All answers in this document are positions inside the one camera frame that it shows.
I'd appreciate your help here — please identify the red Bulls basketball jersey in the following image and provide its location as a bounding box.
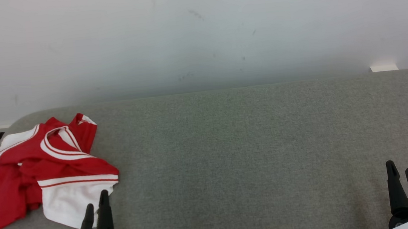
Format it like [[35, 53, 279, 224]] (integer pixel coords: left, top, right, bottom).
[[0, 110, 125, 229]]

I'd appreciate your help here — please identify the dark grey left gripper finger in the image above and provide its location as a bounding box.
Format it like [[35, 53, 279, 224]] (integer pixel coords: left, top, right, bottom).
[[87, 189, 118, 229], [72, 203, 96, 229]]

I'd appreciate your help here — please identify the small white wall box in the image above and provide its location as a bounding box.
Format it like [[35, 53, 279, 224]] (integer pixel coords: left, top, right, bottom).
[[370, 62, 399, 73]]

